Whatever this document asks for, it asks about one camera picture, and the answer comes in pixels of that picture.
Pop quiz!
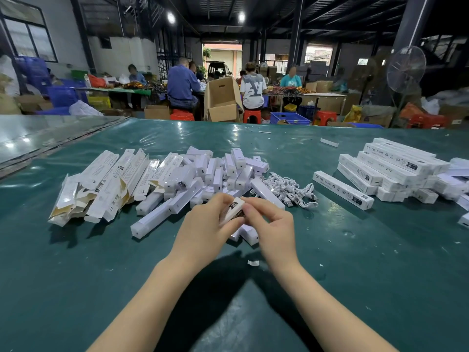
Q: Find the pile of flat white cartons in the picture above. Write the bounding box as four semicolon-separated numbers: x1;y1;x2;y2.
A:
48;148;162;228

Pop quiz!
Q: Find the person's right hand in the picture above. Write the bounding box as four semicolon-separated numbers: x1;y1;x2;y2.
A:
240;197;302;272

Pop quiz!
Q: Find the yellow plastic crate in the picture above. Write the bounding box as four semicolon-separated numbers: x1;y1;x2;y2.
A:
87;95;112;110

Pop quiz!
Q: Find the long work table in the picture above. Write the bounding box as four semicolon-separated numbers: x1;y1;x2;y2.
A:
75;86;153;96

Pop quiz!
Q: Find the white-topped work table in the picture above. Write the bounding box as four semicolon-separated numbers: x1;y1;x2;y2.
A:
263;91;347;99

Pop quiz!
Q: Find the small white dark-label box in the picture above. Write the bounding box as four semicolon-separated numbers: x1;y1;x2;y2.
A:
219;197;245;227

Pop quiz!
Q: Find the standing pedestal fan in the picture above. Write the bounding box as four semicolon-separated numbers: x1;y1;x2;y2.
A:
386;45;428;128

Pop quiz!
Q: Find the dark-framed window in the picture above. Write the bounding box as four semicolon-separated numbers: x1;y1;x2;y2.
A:
0;0;59;63

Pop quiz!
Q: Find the blue plastic crate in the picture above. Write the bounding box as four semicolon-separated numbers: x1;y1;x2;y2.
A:
270;112;311;126

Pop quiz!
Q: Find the person's right forearm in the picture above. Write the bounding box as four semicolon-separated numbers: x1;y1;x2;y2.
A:
269;261;399;352

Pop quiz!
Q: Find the open cardboard box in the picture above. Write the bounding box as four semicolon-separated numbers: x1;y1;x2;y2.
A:
204;76;245;123

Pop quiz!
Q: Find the pile of white coiled cables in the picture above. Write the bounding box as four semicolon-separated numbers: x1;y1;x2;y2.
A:
262;172;318;209

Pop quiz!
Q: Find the stack of blue crates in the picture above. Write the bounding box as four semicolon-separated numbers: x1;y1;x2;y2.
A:
15;56;89;116

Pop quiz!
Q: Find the dark parked van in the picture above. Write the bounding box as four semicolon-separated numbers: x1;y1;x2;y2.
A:
207;61;232;80

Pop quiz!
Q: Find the pile of white inner trays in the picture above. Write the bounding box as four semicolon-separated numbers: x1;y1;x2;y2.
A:
130;146;286;247

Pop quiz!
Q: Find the yellow plastic bag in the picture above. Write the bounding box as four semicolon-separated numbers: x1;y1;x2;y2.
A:
342;105;363;123

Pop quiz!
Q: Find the stack of packed white boxes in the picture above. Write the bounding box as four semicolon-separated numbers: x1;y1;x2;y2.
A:
313;137;469;228

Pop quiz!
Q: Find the person's left forearm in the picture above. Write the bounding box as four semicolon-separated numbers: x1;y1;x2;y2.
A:
87;253;200;352

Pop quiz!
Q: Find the white plastic bag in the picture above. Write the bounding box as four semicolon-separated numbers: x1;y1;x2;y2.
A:
68;100;104;117

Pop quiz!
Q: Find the person's left hand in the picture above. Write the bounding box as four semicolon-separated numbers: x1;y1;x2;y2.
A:
167;193;246;275

